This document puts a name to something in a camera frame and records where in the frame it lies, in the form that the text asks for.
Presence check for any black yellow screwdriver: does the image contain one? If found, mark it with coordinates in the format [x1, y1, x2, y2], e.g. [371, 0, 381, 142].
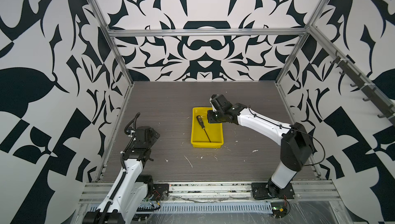
[196, 115, 211, 143]

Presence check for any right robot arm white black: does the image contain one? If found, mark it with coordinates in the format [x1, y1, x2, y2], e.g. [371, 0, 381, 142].
[207, 94, 314, 191]

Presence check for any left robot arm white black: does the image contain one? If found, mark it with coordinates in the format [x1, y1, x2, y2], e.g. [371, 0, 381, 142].
[82, 126, 160, 224]

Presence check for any yellow plastic bin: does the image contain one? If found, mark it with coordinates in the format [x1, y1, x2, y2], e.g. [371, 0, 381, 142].
[191, 107, 224, 149]

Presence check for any small green circuit board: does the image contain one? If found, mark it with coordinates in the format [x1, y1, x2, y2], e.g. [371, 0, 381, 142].
[271, 202, 290, 219]

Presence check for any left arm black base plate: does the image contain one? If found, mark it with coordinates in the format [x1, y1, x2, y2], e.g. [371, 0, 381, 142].
[151, 183, 169, 201]

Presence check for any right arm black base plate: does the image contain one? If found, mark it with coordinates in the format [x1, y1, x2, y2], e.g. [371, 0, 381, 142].
[251, 181, 295, 200]

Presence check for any white slotted cable duct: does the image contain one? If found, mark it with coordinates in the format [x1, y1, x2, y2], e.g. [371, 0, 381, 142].
[137, 202, 273, 214]

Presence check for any aluminium front rail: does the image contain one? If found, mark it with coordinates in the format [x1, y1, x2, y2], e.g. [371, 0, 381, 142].
[78, 180, 341, 204]

